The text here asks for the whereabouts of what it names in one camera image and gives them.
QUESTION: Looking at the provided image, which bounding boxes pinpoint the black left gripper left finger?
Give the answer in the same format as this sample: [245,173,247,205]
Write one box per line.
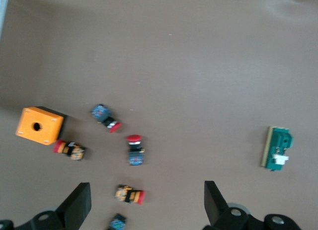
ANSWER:
[14,182,92,230]

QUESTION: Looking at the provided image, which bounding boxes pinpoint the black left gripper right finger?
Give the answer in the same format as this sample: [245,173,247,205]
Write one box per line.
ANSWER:
[202,180,264,230]

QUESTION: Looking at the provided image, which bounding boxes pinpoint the green load switch cream base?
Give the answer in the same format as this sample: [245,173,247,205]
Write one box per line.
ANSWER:
[260,125,294,172]

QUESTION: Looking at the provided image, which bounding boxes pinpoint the red mushroom pushbutton blue block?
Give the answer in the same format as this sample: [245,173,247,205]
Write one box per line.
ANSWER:
[90,103,123,134]
[107,213,128,230]
[126,134,146,166]

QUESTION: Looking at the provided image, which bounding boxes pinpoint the red mushroom pushbutton orange block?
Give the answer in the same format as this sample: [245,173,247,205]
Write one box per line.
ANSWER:
[114,184,146,206]
[52,140,86,161]

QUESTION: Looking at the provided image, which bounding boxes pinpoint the orange button enclosure with hole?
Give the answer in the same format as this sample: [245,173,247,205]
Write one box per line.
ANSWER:
[15,106,68,147]

